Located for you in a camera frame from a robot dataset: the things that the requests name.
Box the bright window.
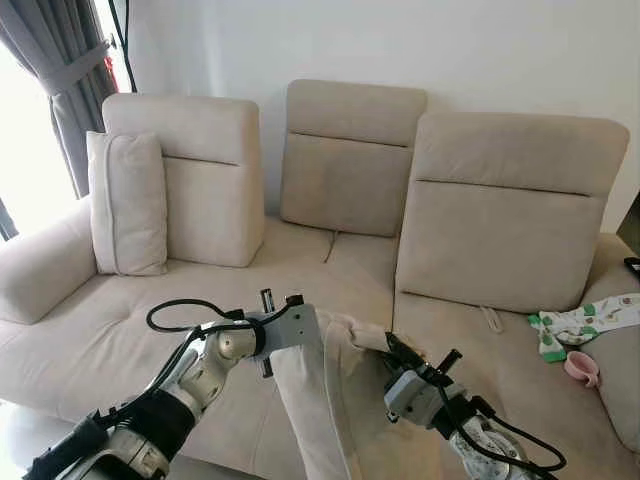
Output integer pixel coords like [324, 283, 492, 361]
[0, 40, 79, 237]

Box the narrow beige sofa back cushion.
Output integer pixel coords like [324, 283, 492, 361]
[102, 93, 266, 269]

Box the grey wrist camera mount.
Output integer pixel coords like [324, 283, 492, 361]
[385, 368, 453, 432]
[245, 291, 323, 380]

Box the beige sofa pull tab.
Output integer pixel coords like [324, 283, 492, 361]
[480, 306, 504, 334]

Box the tall beige sofa back cushion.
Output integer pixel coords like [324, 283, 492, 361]
[280, 79, 429, 238]

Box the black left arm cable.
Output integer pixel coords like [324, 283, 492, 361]
[146, 298, 251, 337]

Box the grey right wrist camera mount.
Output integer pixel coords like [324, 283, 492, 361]
[385, 368, 453, 432]

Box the pink cup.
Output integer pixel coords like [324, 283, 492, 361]
[563, 350, 601, 390]

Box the black wall cable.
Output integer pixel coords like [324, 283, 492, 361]
[107, 0, 137, 94]

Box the beige piped throw pillow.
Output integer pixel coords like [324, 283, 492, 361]
[86, 131, 169, 277]

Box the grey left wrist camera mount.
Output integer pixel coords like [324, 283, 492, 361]
[245, 291, 323, 380]

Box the grey curtain tieback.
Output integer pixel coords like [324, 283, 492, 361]
[40, 42, 111, 97]

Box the beige fabric sofa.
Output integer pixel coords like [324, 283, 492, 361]
[0, 79, 640, 480]

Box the grey curtain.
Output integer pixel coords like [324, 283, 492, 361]
[0, 0, 121, 241]

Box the wide beige sofa back cushion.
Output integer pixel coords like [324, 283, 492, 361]
[395, 112, 631, 314]

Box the green white patterned cloth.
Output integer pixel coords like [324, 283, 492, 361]
[528, 293, 640, 364]

